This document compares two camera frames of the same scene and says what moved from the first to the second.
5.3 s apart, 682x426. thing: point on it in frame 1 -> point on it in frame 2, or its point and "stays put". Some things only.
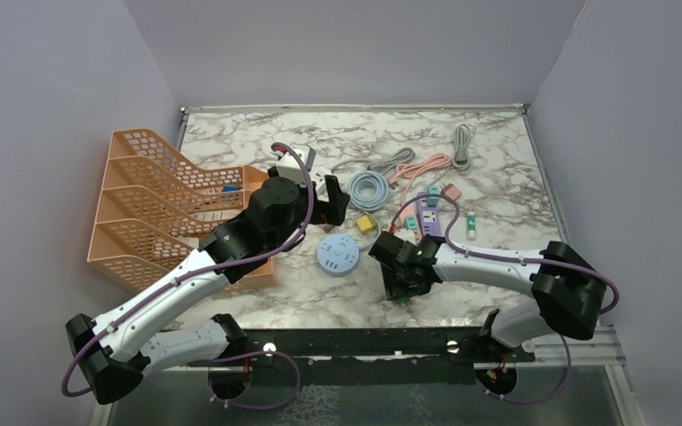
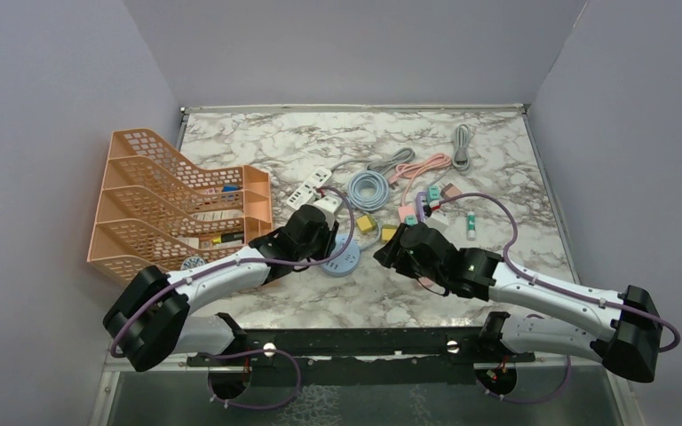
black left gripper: (333, 210) -> (329, 236)
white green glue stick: (471, 225) stays put
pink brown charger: (450, 193) stays put
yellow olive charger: (366, 223) stays put
